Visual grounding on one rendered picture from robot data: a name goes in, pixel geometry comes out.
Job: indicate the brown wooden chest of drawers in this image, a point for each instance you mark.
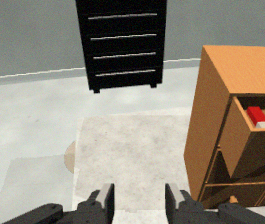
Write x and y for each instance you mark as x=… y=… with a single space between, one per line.
x=224 y=72

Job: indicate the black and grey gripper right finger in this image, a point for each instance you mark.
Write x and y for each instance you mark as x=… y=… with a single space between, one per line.
x=228 y=213

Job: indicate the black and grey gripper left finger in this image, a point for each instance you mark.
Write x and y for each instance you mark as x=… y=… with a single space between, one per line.
x=52 y=213

